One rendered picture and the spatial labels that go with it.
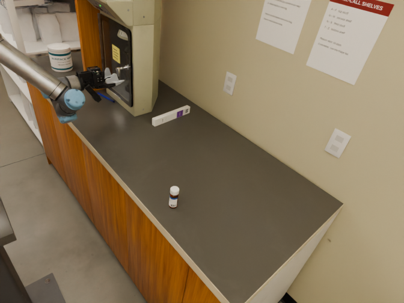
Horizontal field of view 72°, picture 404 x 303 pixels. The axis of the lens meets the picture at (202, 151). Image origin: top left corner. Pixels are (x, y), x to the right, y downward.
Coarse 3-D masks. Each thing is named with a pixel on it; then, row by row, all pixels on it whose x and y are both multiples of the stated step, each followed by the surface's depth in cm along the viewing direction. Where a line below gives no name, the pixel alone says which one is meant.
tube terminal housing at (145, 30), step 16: (144, 0) 122; (160, 0) 138; (144, 16) 125; (160, 16) 144; (144, 32) 130; (160, 32) 151; (144, 48) 134; (144, 64) 139; (144, 80) 144; (112, 96) 165; (144, 96) 150; (144, 112) 156
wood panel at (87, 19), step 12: (84, 0) 140; (84, 12) 143; (96, 12) 146; (84, 24) 146; (96, 24) 150; (84, 36) 149; (96, 36) 153; (84, 48) 152; (96, 48) 157; (84, 60) 156; (96, 60) 160
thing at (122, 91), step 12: (108, 24) 138; (120, 24) 131; (108, 36) 142; (120, 36) 133; (108, 48) 146; (120, 48) 137; (108, 60) 151; (120, 60) 141; (120, 72) 145; (120, 96) 155; (132, 96) 146
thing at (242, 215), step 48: (96, 144) 130; (144, 144) 135; (192, 144) 140; (240, 144) 146; (144, 192) 111; (192, 192) 114; (240, 192) 118; (288, 192) 122; (192, 240) 96; (240, 240) 99; (288, 240) 102; (240, 288) 86
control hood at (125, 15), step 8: (96, 0) 120; (104, 0) 114; (112, 0) 114; (120, 0) 116; (128, 0) 118; (112, 8) 114; (120, 8) 117; (128, 8) 119; (120, 16) 118; (128, 16) 121; (128, 24) 122
